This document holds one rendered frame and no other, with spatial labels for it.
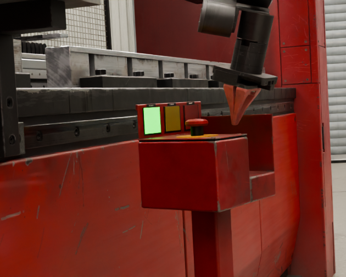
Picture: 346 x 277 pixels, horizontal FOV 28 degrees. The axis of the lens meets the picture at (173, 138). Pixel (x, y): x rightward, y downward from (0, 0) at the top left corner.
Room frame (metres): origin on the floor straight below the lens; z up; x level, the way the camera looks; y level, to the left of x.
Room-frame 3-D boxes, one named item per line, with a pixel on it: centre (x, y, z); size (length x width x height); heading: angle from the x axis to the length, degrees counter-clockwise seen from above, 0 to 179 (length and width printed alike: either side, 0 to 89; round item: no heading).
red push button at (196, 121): (1.18, -0.04, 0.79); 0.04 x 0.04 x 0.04
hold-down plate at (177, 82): (1.97, -0.04, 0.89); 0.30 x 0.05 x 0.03; 158
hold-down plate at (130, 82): (1.60, 0.11, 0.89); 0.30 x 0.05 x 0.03; 158
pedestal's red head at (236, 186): (1.22, -0.06, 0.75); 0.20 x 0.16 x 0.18; 144
